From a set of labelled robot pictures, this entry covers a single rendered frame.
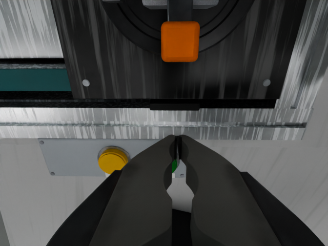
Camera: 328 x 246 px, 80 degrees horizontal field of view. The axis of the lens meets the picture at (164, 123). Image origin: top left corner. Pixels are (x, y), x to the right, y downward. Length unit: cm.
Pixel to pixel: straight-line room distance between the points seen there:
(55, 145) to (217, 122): 22
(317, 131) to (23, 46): 49
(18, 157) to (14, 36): 27
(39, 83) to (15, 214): 44
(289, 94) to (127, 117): 20
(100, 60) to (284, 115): 23
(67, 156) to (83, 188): 20
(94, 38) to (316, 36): 23
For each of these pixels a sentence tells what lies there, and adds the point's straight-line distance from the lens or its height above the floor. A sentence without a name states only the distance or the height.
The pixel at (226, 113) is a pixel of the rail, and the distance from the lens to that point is 26.
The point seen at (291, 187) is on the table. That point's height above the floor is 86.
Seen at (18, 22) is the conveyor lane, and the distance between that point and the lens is 33.
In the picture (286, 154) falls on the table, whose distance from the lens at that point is 47.
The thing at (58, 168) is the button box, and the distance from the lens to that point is 34.
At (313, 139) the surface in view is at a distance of 47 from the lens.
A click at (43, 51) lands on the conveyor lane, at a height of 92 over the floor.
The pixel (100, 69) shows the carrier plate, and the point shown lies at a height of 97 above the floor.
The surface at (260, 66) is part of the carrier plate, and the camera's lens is 24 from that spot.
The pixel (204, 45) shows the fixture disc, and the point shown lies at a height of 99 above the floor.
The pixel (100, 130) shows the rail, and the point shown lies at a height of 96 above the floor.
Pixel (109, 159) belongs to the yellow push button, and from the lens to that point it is 28.
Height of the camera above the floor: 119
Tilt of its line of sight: 63 degrees down
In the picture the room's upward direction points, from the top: 176 degrees counter-clockwise
